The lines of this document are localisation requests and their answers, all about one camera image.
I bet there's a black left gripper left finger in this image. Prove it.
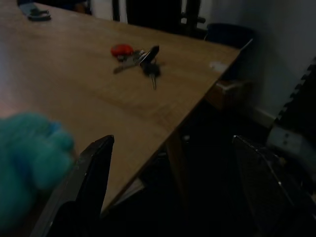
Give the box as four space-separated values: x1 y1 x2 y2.
30 134 115 237

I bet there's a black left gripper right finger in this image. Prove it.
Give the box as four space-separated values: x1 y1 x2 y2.
232 134 316 237

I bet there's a teal fuzzy cloth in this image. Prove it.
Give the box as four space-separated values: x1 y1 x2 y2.
0 112 76 233

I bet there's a black foam puzzle mat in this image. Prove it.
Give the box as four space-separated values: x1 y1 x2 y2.
274 56 316 139

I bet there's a wooden table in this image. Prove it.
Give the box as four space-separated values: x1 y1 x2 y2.
0 0 254 237

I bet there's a key bunch with red fob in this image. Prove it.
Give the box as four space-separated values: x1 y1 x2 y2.
110 43 162 90

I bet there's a white paper scrap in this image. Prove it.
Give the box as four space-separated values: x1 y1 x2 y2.
209 61 226 71

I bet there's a dark blue round bin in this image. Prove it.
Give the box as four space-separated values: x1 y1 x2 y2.
206 23 255 49

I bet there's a dark wooden chair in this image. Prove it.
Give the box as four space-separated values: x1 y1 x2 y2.
111 0 210 38

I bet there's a grey metal bracket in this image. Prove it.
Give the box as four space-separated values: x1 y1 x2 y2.
267 123 316 158

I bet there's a dark strap bundle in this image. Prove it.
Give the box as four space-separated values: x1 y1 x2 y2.
19 3 52 22

